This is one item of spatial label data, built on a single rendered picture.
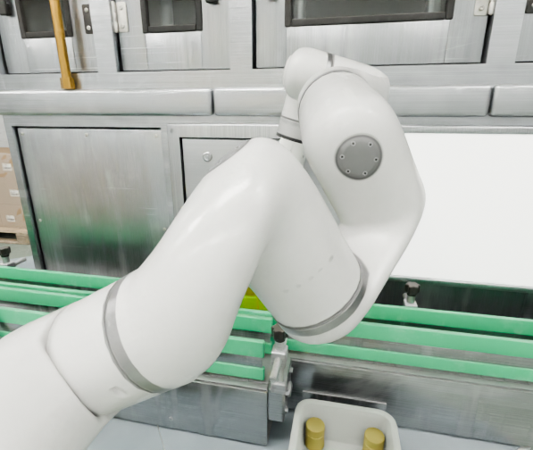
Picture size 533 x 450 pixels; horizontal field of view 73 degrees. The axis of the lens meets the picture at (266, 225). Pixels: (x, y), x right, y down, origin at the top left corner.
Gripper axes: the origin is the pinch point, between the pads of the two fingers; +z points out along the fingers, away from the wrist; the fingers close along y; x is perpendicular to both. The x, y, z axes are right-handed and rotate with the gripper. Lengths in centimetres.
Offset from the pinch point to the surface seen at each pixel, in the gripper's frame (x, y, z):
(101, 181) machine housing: -47, -17, 11
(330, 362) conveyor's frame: 19.0, 6.1, 23.2
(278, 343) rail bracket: 7.8, 16.2, 15.3
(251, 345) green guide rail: 3.5, 14.0, 19.4
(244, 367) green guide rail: 3.4, 13.9, 24.3
